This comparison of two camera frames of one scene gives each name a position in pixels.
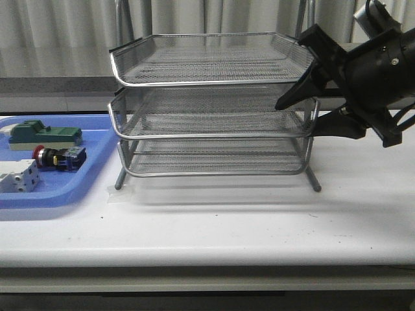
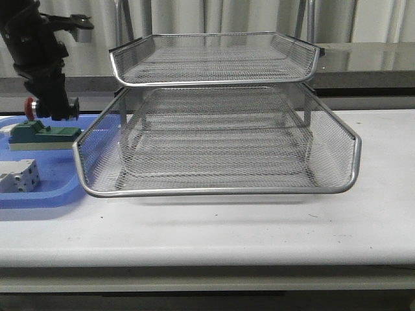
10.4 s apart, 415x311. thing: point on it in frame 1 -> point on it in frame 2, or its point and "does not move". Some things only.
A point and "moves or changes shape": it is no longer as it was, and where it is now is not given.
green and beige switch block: x=29 y=134 does not move
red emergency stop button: x=66 y=159 -> x=28 y=108
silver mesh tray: x=205 y=113 moves or changes shape
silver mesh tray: x=210 y=57 does not move
